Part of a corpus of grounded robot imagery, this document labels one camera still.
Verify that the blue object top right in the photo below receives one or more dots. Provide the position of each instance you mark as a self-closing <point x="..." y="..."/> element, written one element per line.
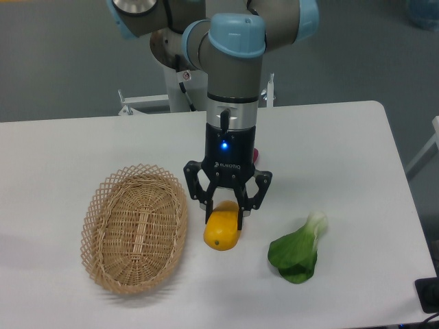
<point x="423" y="13"/>

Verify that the green bok choy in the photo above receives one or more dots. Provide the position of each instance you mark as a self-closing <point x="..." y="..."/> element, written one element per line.
<point x="295" y="254"/>

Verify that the woven wicker basket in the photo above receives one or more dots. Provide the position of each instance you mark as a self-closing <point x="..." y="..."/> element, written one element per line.
<point x="135" y="229"/>

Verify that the yellow mango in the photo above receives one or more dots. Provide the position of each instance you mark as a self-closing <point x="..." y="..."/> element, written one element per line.
<point x="221" y="231"/>

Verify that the white frame at right edge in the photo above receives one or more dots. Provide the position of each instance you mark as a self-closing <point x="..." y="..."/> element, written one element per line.
<point x="426" y="153"/>

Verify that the pink red object behind gripper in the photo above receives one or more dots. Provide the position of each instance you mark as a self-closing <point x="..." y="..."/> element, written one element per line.
<point x="255" y="155"/>

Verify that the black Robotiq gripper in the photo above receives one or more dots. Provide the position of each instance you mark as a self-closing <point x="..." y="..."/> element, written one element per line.
<point x="228" y="163"/>

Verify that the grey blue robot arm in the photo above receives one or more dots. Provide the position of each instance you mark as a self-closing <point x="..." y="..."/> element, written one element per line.
<point x="229" y="48"/>

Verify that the black device at table edge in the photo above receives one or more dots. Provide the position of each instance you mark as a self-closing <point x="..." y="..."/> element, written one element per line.
<point x="427" y="290"/>

